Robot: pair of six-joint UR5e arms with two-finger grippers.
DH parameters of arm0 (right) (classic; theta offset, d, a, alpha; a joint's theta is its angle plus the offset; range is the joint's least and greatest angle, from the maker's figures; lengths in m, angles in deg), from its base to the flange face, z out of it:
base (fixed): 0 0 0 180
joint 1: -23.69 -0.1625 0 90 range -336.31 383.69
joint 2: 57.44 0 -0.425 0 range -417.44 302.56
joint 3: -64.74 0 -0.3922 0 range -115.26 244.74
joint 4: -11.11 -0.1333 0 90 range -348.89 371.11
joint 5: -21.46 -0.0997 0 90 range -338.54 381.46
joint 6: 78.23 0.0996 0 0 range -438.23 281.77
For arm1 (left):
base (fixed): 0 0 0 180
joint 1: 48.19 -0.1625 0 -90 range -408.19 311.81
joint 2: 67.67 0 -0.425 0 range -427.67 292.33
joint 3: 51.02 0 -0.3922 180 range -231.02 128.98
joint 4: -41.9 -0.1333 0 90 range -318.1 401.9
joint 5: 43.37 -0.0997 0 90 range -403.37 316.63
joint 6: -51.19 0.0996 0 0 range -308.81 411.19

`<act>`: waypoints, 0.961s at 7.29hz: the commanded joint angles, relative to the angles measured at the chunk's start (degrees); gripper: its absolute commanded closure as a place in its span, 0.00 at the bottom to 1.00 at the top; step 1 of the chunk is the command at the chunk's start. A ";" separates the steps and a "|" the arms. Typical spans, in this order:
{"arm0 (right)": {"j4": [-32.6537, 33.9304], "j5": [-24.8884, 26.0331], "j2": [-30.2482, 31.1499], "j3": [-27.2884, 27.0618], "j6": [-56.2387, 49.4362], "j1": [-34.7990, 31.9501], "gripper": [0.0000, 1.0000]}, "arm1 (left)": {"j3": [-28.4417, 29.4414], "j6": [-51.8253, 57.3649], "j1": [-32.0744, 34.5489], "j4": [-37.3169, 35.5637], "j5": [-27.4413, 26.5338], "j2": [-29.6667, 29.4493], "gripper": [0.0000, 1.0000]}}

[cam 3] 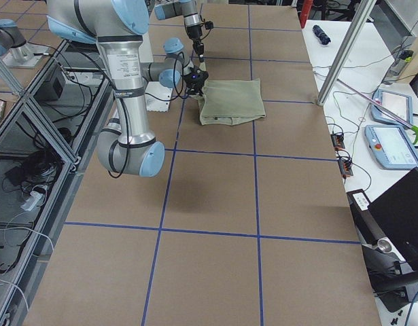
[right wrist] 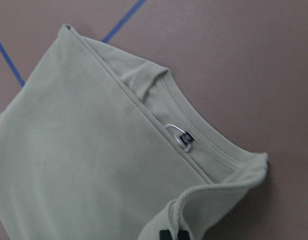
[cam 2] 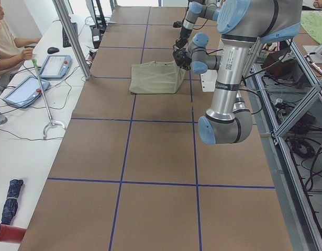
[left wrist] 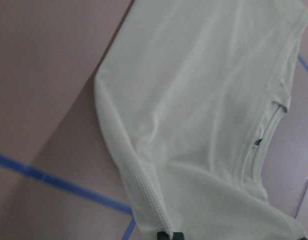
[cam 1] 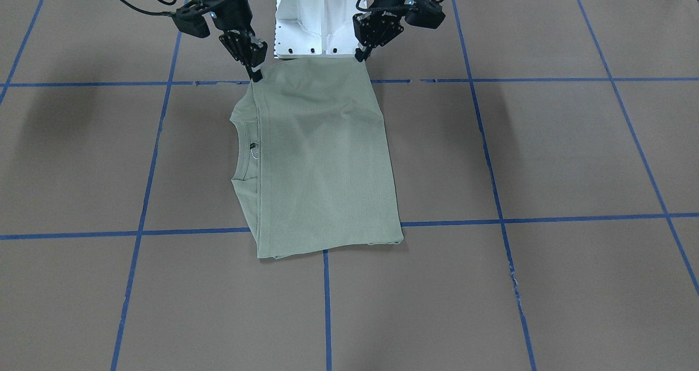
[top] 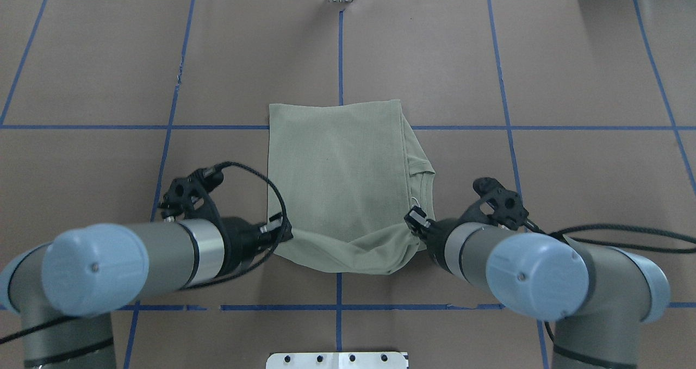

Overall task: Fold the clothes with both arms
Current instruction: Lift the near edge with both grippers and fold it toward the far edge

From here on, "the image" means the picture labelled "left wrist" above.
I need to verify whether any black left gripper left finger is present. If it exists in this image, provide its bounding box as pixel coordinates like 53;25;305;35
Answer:
156;231;170;240

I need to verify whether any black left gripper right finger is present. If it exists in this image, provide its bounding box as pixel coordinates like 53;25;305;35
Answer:
173;232;185;240

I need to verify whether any sage green long-sleeve shirt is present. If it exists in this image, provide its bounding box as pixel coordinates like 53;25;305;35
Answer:
94;0;308;240

